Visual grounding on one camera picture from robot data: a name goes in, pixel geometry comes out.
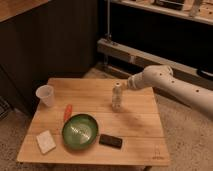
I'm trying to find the long wooden bench beam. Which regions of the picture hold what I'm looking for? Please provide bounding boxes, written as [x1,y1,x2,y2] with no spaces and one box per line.
[97,38,213,90]

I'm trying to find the orange carrot toy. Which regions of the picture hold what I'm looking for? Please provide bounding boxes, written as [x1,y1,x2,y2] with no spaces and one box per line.
[63,104,72,122]

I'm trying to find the yellowish gripper finger tip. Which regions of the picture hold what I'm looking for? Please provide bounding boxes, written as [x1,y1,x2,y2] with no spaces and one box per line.
[122,82,128,89]

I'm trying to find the black rectangular phone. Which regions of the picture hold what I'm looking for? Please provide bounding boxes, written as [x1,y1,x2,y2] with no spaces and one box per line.
[99,134,123,149]

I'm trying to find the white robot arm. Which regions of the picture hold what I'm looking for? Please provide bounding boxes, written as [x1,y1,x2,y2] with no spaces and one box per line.
[125,65,213,118]

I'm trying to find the wooden low table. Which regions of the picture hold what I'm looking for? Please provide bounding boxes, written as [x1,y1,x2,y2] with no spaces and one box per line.
[17,78,170,166]

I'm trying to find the translucent plastic cup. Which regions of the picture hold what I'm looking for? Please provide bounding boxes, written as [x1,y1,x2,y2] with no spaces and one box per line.
[36,85,55,107]

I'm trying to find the metal vertical pole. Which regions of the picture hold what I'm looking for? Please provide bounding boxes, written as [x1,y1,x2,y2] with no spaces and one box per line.
[106,0,111,43]

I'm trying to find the upper wooden shelf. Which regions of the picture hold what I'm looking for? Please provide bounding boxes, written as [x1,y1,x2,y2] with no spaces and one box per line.
[111,0,213,26]

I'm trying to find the clear plastic water bottle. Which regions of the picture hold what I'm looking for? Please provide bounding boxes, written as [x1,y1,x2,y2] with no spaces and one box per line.
[112,83,123,110]

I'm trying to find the green bowl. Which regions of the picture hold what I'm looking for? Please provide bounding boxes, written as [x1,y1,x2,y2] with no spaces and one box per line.
[62,114,99,150]

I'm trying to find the white sponge block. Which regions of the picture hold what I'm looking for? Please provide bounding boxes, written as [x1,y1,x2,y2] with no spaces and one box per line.
[36,130,56,154]

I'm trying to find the dark wooden cabinet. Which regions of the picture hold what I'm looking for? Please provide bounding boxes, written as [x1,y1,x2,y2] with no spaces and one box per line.
[0,0,98,115]

